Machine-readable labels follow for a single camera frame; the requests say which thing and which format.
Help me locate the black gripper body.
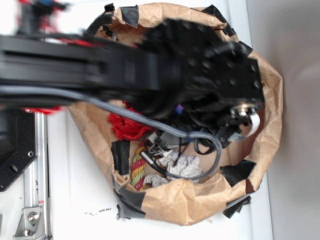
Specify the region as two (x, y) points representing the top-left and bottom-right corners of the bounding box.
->
(139, 19), (265, 148)

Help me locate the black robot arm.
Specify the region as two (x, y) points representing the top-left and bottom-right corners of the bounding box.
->
(0, 19), (265, 148)

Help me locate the crumpled white paper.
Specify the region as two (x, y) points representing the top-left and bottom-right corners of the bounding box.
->
(143, 151), (202, 188)

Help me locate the crumpled red paper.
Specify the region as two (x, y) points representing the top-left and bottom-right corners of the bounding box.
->
(108, 112), (152, 141)

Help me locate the brown paper bag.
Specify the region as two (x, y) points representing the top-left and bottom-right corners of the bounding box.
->
(69, 3), (283, 226)

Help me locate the multicolour twisted rope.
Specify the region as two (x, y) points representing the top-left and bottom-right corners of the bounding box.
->
(130, 139), (153, 192)

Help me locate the aluminium rail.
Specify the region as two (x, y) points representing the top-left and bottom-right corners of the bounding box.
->
(23, 113), (53, 240)

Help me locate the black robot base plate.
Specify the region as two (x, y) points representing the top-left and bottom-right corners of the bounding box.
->
(0, 108), (37, 192)

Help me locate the grey braided cable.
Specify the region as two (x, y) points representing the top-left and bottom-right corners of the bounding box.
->
(0, 84), (223, 181)

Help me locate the silver corner bracket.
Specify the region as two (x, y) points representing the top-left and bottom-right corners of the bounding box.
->
(13, 206), (46, 240)

